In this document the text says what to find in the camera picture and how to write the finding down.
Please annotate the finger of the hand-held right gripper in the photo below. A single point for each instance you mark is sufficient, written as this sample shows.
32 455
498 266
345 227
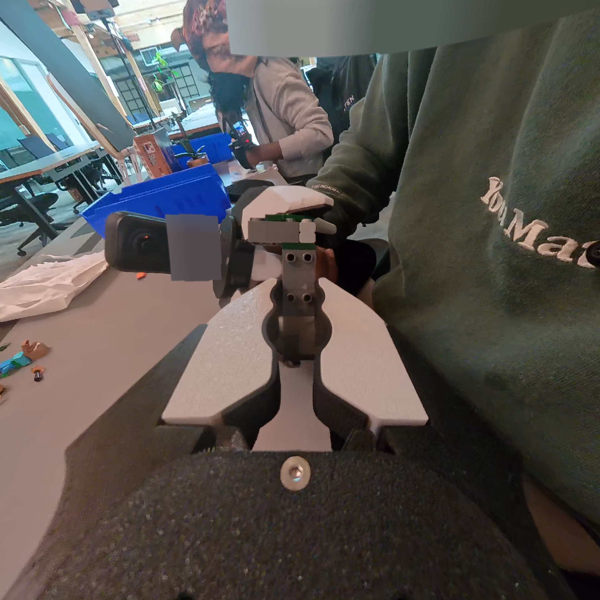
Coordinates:
281 200
300 234

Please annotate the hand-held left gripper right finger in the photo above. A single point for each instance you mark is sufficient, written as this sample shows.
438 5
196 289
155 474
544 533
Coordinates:
370 370

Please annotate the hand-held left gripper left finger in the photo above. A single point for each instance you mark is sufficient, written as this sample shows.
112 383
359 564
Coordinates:
225 370

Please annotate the grey white brick column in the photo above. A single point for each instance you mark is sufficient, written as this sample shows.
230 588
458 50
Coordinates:
300 291

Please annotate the person's right hand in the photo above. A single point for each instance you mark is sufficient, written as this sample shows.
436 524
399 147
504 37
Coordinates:
327 264

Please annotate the blue plastic bin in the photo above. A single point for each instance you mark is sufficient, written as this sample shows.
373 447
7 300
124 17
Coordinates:
159 202
211 150

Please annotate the orange carton box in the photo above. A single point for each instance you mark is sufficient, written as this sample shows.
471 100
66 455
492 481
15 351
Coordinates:
153 155

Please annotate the white crumpled bag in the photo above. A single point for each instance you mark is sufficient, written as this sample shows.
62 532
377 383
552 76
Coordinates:
47 286

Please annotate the wooden office table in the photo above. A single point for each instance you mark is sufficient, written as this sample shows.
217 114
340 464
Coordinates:
47 164

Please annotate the black office chair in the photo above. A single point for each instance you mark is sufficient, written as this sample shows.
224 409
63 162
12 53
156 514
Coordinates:
19 211

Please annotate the pile of colourful brick figures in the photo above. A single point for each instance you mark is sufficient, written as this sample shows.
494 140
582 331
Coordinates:
23 361

